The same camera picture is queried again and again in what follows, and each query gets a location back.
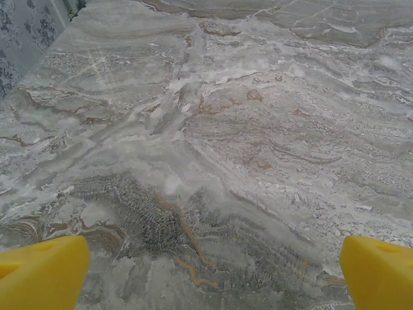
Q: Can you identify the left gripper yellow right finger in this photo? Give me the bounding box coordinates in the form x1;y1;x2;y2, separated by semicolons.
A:
340;235;413;310

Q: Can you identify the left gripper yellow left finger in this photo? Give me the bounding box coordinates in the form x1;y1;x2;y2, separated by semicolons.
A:
0;234;91;310

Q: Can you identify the aluminium corner frame post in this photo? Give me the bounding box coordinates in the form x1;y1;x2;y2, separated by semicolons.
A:
63;0;88;23

